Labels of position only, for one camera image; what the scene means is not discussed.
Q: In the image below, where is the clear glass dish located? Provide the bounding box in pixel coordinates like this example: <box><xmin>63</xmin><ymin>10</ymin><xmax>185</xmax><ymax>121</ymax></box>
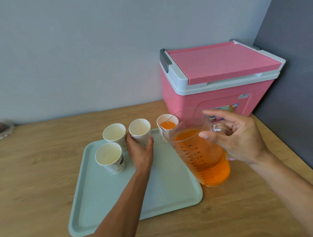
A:
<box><xmin>0</xmin><ymin>119</ymin><xmax>16</xmax><ymax>141</ymax></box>

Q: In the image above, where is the person's right hand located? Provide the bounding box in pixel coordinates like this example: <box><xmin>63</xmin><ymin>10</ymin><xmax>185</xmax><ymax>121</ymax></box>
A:
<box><xmin>198</xmin><ymin>109</ymin><xmax>271</xmax><ymax>166</ymax></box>

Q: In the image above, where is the pink cooler box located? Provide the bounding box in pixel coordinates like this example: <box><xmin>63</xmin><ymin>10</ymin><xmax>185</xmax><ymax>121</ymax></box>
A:
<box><xmin>159</xmin><ymin>39</ymin><xmax>287</xmax><ymax>122</ymax></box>

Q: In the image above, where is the person's left forearm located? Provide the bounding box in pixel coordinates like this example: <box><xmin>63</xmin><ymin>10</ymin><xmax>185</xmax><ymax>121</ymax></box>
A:
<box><xmin>94</xmin><ymin>170</ymin><xmax>150</xmax><ymax>237</ymax></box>

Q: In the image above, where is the clear pitcher of orange juice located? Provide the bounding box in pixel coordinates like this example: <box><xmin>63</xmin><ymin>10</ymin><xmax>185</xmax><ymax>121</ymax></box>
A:
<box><xmin>162</xmin><ymin>107</ymin><xmax>236</xmax><ymax>187</ymax></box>

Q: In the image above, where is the person's right forearm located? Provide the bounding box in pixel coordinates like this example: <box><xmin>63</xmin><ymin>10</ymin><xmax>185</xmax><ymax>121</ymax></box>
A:
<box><xmin>249</xmin><ymin>151</ymin><xmax>313</xmax><ymax>235</ymax></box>

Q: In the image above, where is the white paper cup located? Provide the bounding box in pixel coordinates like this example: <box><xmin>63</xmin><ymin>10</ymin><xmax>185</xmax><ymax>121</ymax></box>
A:
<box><xmin>95</xmin><ymin>142</ymin><xmax>126</xmax><ymax>175</ymax></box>
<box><xmin>156</xmin><ymin>114</ymin><xmax>179</xmax><ymax>138</ymax></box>
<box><xmin>128</xmin><ymin>118</ymin><xmax>151</xmax><ymax>147</ymax></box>
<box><xmin>102</xmin><ymin>123</ymin><xmax>127</xmax><ymax>151</ymax></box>

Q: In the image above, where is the light green plastic tray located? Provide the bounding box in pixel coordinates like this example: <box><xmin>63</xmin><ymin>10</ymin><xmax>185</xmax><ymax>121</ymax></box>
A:
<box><xmin>68</xmin><ymin>128</ymin><xmax>203</xmax><ymax>237</ymax></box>

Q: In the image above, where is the person's left hand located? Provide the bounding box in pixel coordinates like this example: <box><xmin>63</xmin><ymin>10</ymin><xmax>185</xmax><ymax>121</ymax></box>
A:
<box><xmin>126</xmin><ymin>133</ymin><xmax>155</xmax><ymax>175</ymax></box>

